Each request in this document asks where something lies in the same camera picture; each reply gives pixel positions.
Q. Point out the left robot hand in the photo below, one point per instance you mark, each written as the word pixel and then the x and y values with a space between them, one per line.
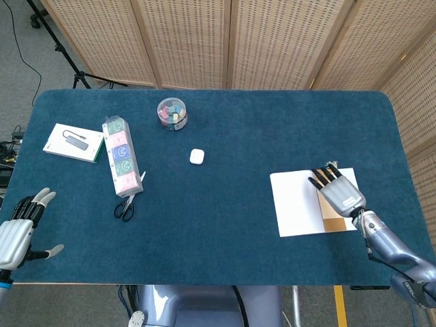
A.
pixel 15 238

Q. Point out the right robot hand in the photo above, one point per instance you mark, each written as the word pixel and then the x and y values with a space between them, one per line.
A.
pixel 344 195

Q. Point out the orange cream tasselled bookmark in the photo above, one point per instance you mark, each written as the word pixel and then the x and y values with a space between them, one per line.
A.
pixel 334 225

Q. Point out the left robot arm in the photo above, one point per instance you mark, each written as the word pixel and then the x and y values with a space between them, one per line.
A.
pixel 4 286

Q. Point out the small white case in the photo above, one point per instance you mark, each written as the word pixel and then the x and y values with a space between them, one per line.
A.
pixel 197 157

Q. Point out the white USB hub box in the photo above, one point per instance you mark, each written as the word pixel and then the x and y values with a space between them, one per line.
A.
pixel 73 143

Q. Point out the metal table leg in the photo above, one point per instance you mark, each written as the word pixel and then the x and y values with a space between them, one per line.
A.
pixel 296 306

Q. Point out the teal blue table cloth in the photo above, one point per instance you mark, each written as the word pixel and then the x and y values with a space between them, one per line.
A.
pixel 221 211

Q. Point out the colourful wrapped tissue pack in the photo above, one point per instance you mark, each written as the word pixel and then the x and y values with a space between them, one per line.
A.
pixel 122 156

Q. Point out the wicker folding screen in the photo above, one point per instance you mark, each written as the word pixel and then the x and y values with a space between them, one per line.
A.
pixel 272 41

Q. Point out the grey blue robot torso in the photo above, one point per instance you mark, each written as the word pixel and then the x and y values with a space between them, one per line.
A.
pixel 204 306

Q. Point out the clear jar of colourful clips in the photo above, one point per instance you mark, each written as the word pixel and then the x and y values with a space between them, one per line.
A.
pixel 172 114

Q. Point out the black tripod stand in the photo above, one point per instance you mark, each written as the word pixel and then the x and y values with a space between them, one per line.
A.
pixel 64 54

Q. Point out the black caster wheel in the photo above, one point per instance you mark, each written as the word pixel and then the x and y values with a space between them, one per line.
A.
pixel 36 18

